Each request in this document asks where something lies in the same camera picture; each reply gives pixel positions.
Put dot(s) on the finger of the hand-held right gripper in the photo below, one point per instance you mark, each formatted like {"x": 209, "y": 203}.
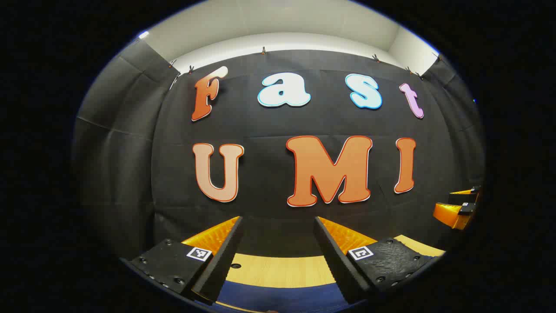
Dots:
{"x": 449, "y": 215}
{"x": 462, "y": 192}

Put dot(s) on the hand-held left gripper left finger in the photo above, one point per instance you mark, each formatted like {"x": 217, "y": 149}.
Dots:
{"x": 226, "y": 261}

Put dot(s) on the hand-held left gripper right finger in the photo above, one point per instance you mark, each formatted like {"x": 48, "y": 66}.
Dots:
{"x": 334, "y": 261}

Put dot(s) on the blue denim jeans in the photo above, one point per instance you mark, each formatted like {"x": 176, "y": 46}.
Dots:
{"x": 282, "y": 298}

